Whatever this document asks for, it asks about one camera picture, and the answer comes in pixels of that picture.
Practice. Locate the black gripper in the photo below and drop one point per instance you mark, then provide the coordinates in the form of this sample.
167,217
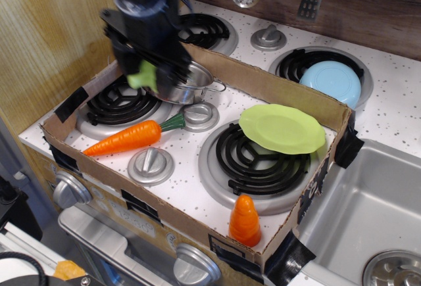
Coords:
148,32

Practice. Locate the green toy broccoli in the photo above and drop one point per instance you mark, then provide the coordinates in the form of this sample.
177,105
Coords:
146,77

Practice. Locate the small silver metal pan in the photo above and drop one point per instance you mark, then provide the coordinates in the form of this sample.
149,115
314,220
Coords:
199,81

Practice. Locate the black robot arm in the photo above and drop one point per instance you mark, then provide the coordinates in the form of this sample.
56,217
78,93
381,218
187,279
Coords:
144,37

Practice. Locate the front left black burner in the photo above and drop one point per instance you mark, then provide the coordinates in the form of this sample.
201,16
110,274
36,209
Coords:
117,107

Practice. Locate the black burner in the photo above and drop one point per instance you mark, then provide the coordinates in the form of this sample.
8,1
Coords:
294,63
208,32
117,107
230,165

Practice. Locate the brown cardboard fence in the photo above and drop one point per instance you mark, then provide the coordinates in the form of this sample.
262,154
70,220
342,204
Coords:
180,209

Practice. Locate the orange toy carrot with stem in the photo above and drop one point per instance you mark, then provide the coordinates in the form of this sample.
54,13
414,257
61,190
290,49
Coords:
137,136

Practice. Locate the silver stovetop knob middle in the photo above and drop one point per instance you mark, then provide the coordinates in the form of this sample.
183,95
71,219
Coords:
200,117

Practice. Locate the silver stovetop knob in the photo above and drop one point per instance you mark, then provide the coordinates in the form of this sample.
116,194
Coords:
268,39
200,117
151,167

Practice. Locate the rear left black burner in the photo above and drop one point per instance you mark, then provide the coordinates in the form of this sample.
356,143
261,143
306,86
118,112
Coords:
208,32

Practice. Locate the silver stovetop knob front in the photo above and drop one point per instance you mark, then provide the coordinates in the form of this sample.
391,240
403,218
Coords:
151,167

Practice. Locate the silver stovetop knob rear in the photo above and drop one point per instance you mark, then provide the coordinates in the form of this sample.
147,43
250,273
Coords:
268,39

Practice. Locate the front right black burner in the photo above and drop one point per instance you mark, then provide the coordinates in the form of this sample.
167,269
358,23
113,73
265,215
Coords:
230,165

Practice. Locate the rear right black burner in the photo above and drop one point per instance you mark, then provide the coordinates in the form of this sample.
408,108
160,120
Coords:
294,63

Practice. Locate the silver oven knob left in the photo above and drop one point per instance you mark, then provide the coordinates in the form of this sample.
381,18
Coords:
69,191

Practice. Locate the silver oven knob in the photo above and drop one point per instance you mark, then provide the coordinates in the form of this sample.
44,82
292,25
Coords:
193,267
69,191

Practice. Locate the lime green plastic plate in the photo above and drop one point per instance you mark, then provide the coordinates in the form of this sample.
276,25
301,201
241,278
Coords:
282,129

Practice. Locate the hanging metal slotted spatula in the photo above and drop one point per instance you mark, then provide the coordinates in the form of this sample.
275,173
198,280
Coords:
308,10

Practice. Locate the light blue plastic plate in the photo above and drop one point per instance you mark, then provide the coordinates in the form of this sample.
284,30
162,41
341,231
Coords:
334,79

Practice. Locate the orange toy carrot cone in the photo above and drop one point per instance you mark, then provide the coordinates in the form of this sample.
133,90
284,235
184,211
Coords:
244,225

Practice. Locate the silver oven knob right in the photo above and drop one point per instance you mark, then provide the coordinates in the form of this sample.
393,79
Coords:
193,267

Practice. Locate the orange sponge piece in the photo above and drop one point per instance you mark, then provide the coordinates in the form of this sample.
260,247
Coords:
67,269

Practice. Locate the grey metal sink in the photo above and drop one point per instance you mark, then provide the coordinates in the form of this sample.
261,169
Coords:
367,208

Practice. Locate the silver sink drain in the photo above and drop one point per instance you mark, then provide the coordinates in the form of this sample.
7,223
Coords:
392,267

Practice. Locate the oven door with handle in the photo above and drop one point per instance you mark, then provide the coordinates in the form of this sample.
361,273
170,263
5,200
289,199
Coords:
117,256

